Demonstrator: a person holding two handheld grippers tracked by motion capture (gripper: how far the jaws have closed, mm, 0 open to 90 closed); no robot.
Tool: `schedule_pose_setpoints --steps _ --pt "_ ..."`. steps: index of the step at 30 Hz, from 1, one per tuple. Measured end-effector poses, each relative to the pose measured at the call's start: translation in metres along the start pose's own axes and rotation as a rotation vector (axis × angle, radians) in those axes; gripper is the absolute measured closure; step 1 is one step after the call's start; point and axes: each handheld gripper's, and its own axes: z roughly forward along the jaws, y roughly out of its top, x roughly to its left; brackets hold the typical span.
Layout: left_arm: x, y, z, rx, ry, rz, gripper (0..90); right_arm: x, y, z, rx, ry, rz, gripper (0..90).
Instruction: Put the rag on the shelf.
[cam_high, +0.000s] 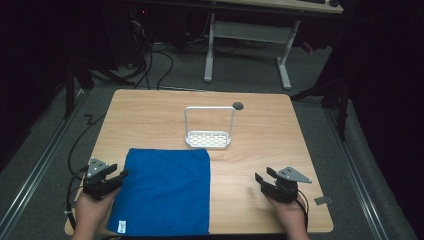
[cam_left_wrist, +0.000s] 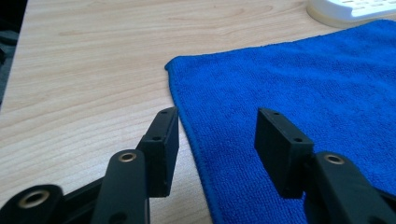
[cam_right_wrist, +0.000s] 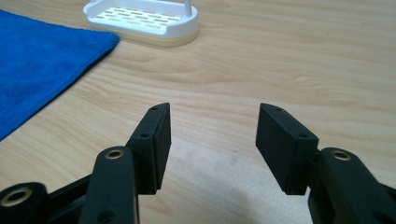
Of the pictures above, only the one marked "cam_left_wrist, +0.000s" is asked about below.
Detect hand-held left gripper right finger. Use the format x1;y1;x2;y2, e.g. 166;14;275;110
254;107;396;224

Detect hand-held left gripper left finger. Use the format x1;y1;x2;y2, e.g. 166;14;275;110
90;106;180;224

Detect blue microfibre cloth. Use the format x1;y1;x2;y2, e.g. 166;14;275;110
163;19;396;224

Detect white plastic tray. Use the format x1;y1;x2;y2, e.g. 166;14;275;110
305;0;396;29

